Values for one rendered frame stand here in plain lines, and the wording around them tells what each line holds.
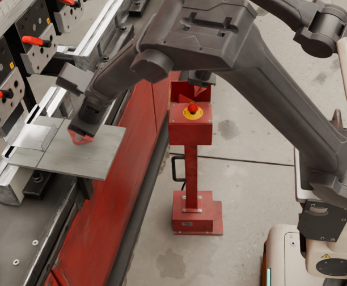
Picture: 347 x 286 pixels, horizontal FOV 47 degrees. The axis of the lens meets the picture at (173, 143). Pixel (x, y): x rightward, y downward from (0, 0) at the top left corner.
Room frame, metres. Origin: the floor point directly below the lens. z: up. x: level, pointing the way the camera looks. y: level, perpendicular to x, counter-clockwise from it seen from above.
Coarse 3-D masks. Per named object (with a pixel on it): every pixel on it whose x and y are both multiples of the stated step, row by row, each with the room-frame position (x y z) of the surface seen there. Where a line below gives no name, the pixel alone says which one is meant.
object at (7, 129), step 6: (18, 108) 0.80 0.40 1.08; (12, 114) 0.78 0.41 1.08; (18, 114) 0.79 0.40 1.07; (6, 120) 0.75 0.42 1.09; (12, 120) 0.77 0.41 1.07; (18, 120) 0.80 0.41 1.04; (6, 126) 0.74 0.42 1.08; (12, 126) 0.76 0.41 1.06; (0, 132) 0.73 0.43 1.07; (6, 132) 0.73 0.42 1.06; (6, 138) 0.73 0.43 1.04
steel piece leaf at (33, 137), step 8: (24, 128) 0.80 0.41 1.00; (32, 128) 0.80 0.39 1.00; (40, 128) 0.80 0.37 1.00; (48, 128) 0.80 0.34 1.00; (56, 128) 0.80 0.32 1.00; (24, 136) 0.77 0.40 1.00; (32, 136) 0.77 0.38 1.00; (40, 136) 0.77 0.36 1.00; (48, 136) 0.75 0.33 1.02; (16, 144) 0.74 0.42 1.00; (24, 144) 0.74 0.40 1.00; (32, 144) 0.74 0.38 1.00; (40, 144) 0.74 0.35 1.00
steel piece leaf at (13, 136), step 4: (20, 124) 0.81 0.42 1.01; (24, 124) 0.82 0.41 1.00; (16, 128) 0.79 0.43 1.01; (20, 128) 0.80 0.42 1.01; (12, 132) 0.77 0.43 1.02; (16, 132) 0.78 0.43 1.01; (12, 136) 0.77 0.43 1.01; (16, 136) 0.77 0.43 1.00; (8, 140) 0.75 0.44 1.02; (12, 140) 0.76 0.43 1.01
